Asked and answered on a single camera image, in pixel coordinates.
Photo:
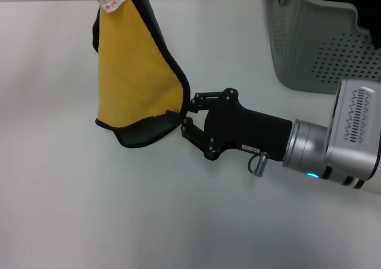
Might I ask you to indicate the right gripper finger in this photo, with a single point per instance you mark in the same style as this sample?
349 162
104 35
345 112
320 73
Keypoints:
205 100
196 135

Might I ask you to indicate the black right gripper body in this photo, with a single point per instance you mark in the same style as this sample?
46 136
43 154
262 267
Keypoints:
250 132

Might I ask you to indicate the yellow grey black-trimmed towel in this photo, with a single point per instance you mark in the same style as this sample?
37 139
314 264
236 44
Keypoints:
128 72

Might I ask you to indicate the grey perforated storage basket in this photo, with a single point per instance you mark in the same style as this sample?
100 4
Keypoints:
297 43

